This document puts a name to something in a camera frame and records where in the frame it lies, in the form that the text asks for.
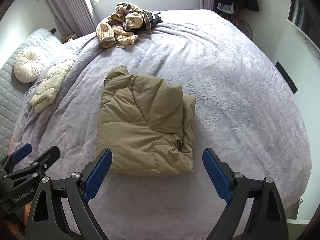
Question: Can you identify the lavender quilted bedspread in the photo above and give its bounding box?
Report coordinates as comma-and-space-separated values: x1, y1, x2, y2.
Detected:
10, 10, 311, 239

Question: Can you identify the dark garment on bed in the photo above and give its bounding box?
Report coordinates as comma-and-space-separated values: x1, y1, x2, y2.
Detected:
147, 11, 163, 28

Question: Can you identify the cream folded garment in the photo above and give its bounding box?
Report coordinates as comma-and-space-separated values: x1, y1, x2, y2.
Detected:
29, 56, 77, 113

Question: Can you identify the khaki puffer jacket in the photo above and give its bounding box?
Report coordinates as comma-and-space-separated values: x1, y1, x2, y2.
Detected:
96, 66, 196, 177

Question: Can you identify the black bed corner bracket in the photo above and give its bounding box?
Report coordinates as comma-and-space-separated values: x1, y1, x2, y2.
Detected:
275, 61, 298, 94

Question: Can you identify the round cream cushion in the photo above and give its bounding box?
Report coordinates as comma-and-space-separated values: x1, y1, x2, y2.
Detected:
14, 46, 47, 83

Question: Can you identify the striped beige clothes pile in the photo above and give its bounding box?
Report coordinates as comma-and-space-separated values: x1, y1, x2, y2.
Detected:
96, 2, 152, 49

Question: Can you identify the grey window curtain left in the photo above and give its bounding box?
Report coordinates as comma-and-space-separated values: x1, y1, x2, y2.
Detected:
47, 0, 98, 37

